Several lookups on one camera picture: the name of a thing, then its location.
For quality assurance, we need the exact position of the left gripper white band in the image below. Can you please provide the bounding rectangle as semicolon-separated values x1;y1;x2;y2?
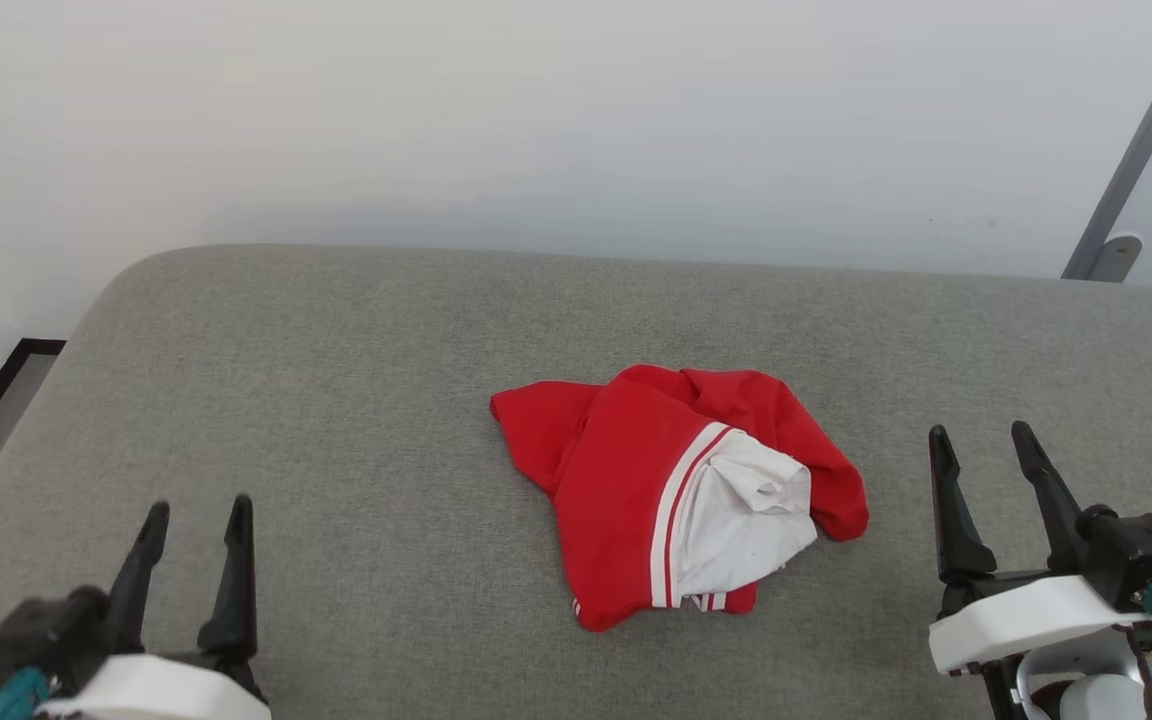
36;495;272;720

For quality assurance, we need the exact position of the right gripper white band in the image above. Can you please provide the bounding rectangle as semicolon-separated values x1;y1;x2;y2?
929;421;1152;720

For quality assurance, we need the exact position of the red and white jersey shirt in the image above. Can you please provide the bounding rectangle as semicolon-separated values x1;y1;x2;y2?
490;364;870;633

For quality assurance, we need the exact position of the grey round pole foot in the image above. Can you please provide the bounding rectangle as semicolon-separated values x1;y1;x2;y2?
1091;235;1144;283

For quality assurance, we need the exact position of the grey metal pole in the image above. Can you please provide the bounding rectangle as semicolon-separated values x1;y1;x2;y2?
1063;0;1152;281

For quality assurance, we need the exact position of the teal left camera connector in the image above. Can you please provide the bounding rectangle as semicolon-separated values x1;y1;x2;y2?
0;667;52;720

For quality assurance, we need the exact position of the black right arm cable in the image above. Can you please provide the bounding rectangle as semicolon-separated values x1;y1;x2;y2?
1126;625;1152;720

